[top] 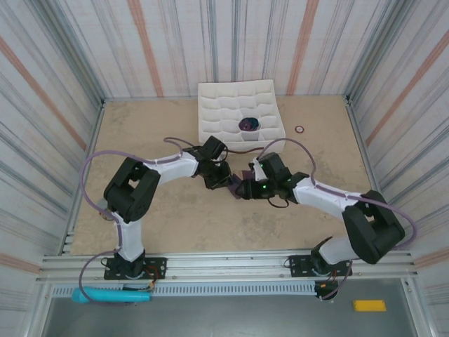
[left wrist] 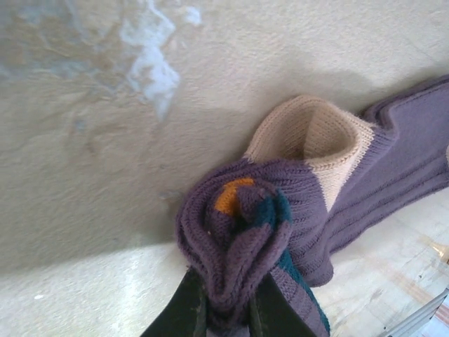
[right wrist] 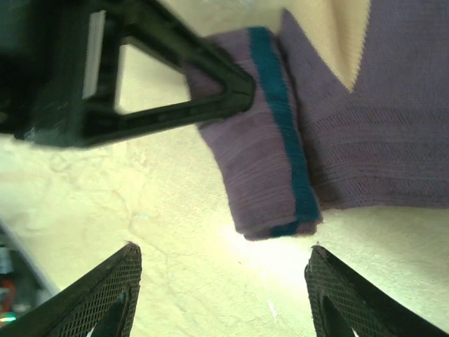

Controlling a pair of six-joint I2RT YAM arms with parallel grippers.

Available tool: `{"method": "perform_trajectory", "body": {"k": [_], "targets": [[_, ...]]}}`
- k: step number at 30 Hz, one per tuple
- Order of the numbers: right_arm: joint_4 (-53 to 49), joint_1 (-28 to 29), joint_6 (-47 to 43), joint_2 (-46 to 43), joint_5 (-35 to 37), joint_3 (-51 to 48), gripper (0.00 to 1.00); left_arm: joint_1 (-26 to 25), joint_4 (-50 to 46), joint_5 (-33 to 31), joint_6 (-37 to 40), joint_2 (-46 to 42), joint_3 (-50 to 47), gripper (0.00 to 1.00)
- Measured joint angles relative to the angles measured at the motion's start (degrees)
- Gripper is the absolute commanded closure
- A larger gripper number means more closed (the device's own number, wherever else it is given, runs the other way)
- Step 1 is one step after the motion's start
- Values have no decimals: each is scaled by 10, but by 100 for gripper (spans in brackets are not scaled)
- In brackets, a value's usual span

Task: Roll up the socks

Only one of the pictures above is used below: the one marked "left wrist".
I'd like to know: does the aluminium table side rail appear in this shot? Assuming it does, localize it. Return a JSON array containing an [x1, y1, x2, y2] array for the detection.
[[384, 286, 449, 337]]

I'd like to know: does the purple sock with beige toe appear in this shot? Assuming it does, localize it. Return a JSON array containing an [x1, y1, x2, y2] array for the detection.
[[174, 74, 449, 337]]

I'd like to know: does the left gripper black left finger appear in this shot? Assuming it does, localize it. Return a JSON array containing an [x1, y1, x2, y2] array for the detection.
[[140, 268, 208, 337]]

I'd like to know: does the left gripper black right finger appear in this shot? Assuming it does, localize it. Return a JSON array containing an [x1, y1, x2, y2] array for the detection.
[[248, 272, 314, 337]]

